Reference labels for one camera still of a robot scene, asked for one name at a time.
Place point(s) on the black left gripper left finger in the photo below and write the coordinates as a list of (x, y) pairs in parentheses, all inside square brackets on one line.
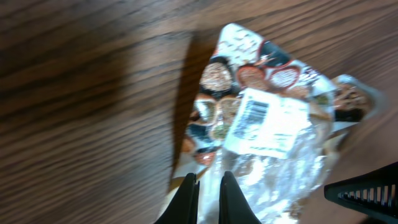
[(183, 207)]

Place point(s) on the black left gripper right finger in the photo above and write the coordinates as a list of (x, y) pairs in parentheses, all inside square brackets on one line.
[(234, 208)]

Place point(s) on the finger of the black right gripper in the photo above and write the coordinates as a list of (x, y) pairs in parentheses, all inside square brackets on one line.
[(373, 194)]

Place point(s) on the beige nut snack bag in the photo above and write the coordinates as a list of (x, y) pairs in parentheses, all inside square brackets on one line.
[(272, 120)]

